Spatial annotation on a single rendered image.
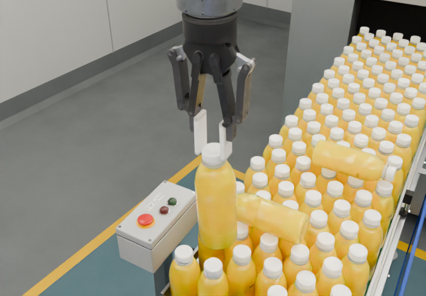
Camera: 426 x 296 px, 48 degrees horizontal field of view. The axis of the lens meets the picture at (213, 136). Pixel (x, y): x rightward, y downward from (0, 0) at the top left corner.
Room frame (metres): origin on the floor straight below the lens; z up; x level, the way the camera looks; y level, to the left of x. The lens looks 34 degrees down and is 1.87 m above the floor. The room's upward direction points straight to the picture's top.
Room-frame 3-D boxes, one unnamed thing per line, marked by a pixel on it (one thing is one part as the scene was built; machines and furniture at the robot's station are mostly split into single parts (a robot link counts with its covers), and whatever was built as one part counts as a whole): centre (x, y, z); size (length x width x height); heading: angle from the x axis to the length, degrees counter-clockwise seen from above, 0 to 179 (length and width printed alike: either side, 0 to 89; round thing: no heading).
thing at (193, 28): (0.62, 0.00, 1.61); 0.08 x 0.07 x 0.09; 63
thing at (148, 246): (0.84, 0.13, 1.05); 0.20 x 0.10 x 0.10; 151
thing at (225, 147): (0.61, -0.02, 1.46); 0.03 x 0.01 x 0.07; 153
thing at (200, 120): (0.63, 0.02, 1.46); 0.03 x 0.01 x 0.07; 153
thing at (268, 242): (0.74, -0.12, 1.09); 0.04 x 0.04 x 0.02
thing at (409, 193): (1.04, -0.57, 0.94); 0.03 x 0.02 x 0.08; 151
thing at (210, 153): (0.62, 0.00, 1.42); 0.04 x 0.04 x 0.02
